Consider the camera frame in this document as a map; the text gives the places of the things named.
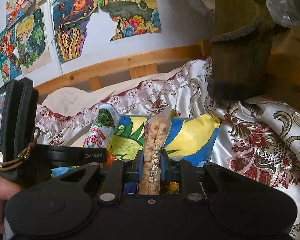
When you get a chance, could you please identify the green white seaweed pouch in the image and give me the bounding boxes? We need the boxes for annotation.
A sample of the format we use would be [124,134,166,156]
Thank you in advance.
[83,104,120,148]

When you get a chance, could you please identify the grey tray with colourful drawing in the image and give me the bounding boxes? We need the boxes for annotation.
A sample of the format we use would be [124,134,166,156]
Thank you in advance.
[51,114,221,196]

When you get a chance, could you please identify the person's left hand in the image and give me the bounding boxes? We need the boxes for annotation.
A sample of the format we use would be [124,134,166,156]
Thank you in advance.
[0,175,23,235]

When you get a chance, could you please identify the anime girl drawing poster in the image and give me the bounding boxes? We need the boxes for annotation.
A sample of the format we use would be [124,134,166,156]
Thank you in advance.
[0,28,22,83]

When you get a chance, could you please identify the orange snack packet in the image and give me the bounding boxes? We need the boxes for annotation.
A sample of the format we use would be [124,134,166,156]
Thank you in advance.
[103,151,119,167]

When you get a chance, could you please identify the starry swirl drawing poster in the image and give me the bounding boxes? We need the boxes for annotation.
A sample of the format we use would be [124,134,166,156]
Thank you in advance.
[52,0,98,63]

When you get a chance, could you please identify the mixed nut bar packet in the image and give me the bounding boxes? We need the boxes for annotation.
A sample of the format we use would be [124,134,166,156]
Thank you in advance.
[138,107,172,195]

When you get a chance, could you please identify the silver floral satin bedspread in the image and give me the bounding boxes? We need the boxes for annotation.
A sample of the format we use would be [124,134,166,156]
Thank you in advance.
[35,59,300,239]

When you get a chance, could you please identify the red haired girl drawing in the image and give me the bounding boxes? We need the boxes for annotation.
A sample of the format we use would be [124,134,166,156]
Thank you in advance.
[5,0,36,29]

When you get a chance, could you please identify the landscape drawing poster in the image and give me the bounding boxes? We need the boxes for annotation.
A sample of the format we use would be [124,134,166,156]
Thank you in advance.
[98,0,161,41]

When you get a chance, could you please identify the cream pillow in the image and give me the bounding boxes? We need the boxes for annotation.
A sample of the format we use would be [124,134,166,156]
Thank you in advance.
[38,61,185,115]

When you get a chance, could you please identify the blond child drawing poster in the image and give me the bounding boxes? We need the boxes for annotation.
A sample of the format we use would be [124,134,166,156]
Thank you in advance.
[14,7,52,75]

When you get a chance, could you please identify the wooden bed frame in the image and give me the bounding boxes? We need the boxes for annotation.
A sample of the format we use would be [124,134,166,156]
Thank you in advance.
[35,40,212,96]

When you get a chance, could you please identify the brown hanging garment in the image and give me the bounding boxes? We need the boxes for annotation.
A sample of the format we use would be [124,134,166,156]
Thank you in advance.
[207,0,275,101]

